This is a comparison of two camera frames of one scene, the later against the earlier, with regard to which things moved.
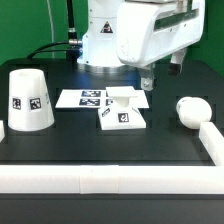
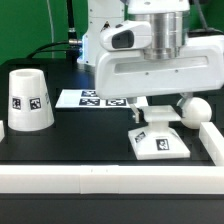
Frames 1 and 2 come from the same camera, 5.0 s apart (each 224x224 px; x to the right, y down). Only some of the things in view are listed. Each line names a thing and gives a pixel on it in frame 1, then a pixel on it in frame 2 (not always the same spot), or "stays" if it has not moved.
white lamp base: [126, 113] -> [158, 141]
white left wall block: [2, 132] stays
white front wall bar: [110, 179] stays
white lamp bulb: [192, 111] stays
